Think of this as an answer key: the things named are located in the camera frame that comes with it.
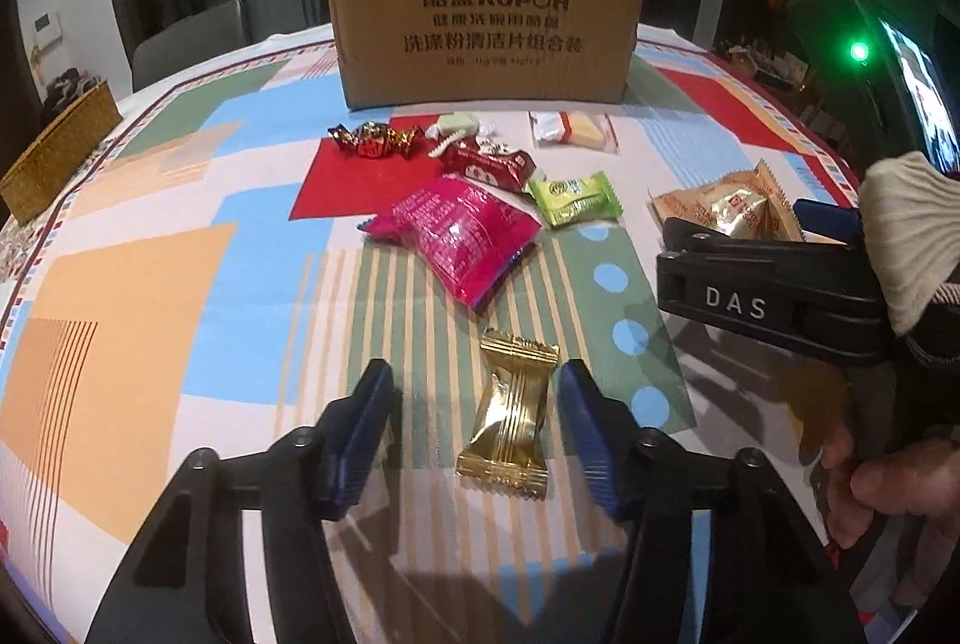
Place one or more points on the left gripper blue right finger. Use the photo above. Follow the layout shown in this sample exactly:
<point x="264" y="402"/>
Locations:
<point x="769" y="577"/>

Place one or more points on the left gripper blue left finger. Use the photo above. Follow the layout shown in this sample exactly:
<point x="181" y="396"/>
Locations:
<point x="182" y="578"/>

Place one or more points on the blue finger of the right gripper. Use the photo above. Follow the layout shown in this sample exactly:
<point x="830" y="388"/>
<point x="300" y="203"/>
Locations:
<point x="841" y="224"/>
<point x="688" y="246"/>

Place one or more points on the tan biscuit packet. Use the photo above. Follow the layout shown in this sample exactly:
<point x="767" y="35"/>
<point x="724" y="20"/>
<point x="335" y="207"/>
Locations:
<point x="745" y="204"/>

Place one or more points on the light green candy packet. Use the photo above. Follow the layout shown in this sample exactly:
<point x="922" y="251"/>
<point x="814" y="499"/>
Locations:
<point x="575" y="201"/>

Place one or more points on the dark red candy packet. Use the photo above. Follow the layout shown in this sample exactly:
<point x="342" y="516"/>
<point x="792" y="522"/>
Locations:
<point x="489" y="162"/>

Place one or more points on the pink snack packet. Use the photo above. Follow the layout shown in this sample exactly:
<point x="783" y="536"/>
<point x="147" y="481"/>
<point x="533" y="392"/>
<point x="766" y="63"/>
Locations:
<point x="468" y="237"/>

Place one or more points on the pale green candy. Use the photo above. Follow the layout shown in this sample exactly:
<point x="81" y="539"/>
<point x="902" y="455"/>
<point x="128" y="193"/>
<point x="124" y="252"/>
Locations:
<point x="451" y="127"/>

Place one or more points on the gold candy packet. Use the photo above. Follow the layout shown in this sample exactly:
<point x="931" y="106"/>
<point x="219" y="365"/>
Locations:
<point x="504" y="451"/>

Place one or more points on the red gold candy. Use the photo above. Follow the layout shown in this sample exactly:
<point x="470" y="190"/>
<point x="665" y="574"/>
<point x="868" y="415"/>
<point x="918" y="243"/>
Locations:
<point x="375" y="140"/>

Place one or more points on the person's right hand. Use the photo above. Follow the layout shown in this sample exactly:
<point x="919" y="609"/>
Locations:
<point x="920" y="481"/>

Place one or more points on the clear packet yellow cake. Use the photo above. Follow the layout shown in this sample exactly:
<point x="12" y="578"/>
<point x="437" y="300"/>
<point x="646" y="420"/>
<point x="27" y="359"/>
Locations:
<point x="591" y="131"/>

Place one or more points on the brown cardboard box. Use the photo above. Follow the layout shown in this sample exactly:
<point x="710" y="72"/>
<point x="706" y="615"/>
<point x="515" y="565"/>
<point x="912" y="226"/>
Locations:
<point x="400" y="52"/>

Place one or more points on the colourful patterned tablecloth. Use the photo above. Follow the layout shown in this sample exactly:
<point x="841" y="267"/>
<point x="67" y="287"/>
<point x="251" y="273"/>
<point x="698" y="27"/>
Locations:
<point x="204" y="282"/>

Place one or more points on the woven wicker box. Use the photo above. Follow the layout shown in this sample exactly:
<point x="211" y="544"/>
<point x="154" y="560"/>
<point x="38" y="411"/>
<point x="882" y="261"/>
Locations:
<point x="45" y="167"/>

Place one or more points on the grey chair left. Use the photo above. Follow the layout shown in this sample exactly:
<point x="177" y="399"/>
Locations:
<point x="206" y="35"/>

